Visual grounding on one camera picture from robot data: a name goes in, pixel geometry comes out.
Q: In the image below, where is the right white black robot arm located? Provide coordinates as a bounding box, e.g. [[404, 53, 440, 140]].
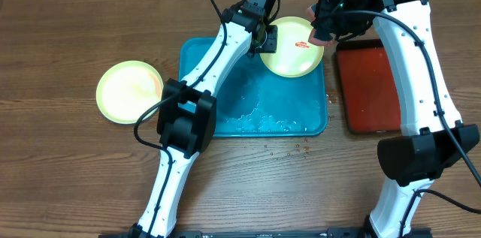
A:
[[312, 0, 480, 237]]

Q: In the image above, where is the black tray with red water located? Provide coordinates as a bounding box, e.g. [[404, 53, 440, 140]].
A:
[[335, 39, 401, 134]]

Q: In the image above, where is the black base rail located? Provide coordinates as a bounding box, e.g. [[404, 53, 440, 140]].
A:
[[98, 227, 433, 238]]

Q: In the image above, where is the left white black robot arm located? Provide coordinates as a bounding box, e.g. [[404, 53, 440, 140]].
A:
[[127, 0, 280, 238]]

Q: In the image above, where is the dark sponge with pink edge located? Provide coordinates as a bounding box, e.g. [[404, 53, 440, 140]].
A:
[[307, 5, 333, 47]]

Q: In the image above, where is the yellow-green round plate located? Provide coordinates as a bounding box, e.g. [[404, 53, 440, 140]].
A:
[[260, 17, 324, 78], [96, 60, 164, 125]]

